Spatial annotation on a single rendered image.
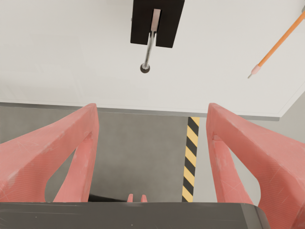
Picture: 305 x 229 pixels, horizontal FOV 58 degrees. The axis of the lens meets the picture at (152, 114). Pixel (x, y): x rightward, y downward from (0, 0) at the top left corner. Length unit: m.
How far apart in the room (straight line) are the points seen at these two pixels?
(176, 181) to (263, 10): 1.26
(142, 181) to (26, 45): 1.19
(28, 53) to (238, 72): 0.33
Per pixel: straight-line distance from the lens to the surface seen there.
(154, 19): 0.26
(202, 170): 1.54
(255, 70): 0.29
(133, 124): 1.45
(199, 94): 0.50
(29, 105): 0.61
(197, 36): 0.39
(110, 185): 1.57
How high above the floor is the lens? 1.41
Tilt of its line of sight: 80 degrees down
